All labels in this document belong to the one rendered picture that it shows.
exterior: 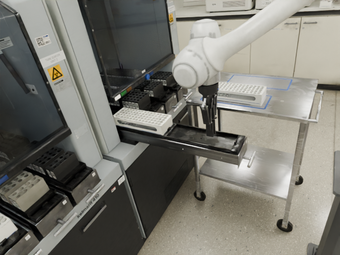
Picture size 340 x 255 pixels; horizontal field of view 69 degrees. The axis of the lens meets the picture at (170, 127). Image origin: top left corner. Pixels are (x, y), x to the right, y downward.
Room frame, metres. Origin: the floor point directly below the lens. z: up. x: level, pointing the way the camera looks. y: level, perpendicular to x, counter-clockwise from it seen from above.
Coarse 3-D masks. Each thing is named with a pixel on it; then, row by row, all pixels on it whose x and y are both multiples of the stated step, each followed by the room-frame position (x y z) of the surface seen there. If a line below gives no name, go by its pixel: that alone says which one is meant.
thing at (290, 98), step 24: (192, 96) 1.27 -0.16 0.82; (288, 96) 1.09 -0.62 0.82; (312, 96) 1.06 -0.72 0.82; (192, 120) 1.21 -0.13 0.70; (288, 120) 0.91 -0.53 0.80; (312, 120) 0.91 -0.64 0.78; (216, 168) 1.23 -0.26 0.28; (240, 168) 1.19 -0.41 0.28; (264, 168) 1.15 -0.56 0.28; (288, 168) 1.12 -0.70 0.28; (264, 192) 0.97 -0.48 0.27; (288, 192) 0.88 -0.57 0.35; (288, 216) 0.87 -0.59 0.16
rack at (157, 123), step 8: (120, 112) 1.14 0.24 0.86; (128, 112) 1.12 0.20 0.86; (136, 112) 1.11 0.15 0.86; (144, 112) 1.10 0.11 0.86; (152, 112) 1.08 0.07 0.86; (120, 120) 1.14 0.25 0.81; (128, 120) 1.04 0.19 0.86; (136, 120) 1.04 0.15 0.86; (144, 120) 1.01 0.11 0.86; (152, 120) 1.00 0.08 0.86; (160, 120) 0.99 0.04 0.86; (168, 120) 0.99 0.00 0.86; (136, 128) 1.02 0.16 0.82; (144, 128) 1.04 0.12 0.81; (152, 128) 1.02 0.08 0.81; (160, 128) 0.94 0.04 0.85
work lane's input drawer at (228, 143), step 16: (128, 128) 1.05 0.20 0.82; (176, 128) 1.00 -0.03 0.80; (192, 128) 0.96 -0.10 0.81; (160, 144) 0.93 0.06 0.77; (176, 144) 0.88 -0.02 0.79; (192, 144) 0.85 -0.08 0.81; (208, 144) 0.83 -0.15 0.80; (224, 144) 0.82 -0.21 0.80; (240, 144) 0.78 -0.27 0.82; (224, 160) 0.76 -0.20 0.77; (240, 160) 0.75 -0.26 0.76
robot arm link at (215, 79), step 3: (219, 72) 0.82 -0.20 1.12; (216, 75) 0.80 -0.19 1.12; (219, 75) 0.81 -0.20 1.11; (210, 78) 0.80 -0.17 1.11; (213, 78) 0.80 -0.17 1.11; (216, 78) 0.80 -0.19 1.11; (219, 78) 0.81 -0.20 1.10; (207, 81) 0.80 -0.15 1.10; (210, 81) 0.80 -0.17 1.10; (213, 81) 0.80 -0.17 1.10; (216, 81) 0.80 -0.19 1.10; (204, 84) 0.80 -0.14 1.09; (207, 84) 0.80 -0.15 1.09; (210, 84) 0.80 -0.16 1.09
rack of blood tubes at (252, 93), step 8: (224, 88) 1.19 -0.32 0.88; (232, 88) 1.16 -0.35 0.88; (240, 88) 1.15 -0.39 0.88; (248, 88) 1.13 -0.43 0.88; (256, 88) 1.12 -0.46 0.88; (264, 88) 1.11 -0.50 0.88; (224, 96) 1.17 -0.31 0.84; (232, 96) 1.18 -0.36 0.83; (240, 96) 1.17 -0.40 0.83; (248, 96) 1.15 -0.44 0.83; (256, 96) 1.05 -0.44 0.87; (264, 96) 1.08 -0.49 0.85; (256, 104) 1.05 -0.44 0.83
